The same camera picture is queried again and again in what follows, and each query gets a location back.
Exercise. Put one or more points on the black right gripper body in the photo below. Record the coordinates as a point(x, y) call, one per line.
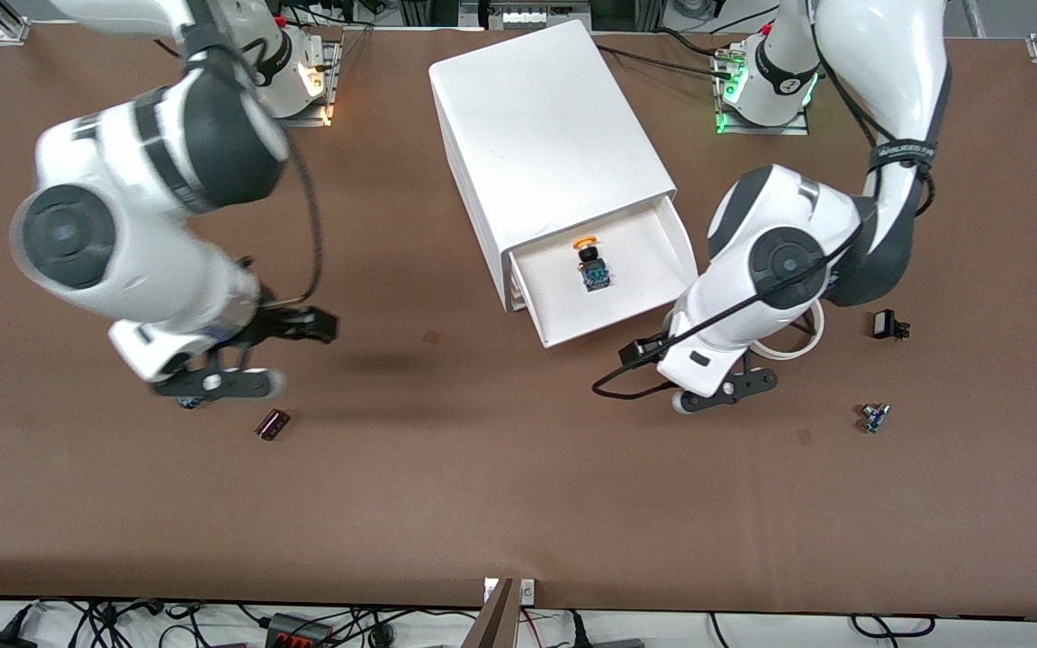
point(277, 326)

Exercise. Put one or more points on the white largest-gap cabinet drawer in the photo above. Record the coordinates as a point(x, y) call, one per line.
point(644, 270)

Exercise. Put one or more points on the yellow push button switch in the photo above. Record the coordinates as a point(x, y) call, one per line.
point(594, 273)

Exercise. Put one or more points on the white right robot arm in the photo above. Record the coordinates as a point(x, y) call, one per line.
point(122, 234)

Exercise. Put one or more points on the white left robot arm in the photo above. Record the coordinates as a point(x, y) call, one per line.
point(780, 261)

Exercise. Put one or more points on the white drawer cabinet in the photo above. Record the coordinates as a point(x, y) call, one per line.
point(545, 135)

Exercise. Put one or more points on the dark purple capacitor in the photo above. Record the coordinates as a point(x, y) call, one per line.
point(272, 425)

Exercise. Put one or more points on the white curved plastic strip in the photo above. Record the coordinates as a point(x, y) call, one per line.
point(807, 346)

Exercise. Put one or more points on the small blue metal component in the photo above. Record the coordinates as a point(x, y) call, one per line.
point(875, 418)

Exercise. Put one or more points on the black orange power strip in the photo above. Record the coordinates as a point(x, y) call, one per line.
point(289, 630)

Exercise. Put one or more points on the grey brown beam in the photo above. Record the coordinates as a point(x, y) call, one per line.
point(493, 621)

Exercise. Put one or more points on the white power strip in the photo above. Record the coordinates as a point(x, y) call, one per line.
point(536, 16)

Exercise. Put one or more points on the green push button switch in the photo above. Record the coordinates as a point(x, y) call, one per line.
point(188, 402)

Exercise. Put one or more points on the black switch with white face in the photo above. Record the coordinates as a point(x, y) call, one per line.
point(886, 324)

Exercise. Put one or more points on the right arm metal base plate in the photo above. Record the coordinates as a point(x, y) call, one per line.
point(331, 81)

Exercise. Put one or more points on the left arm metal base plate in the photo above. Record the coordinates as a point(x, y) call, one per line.
point(775, 130)

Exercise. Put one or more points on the small white bracket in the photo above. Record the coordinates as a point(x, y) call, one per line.
point(527, 591)

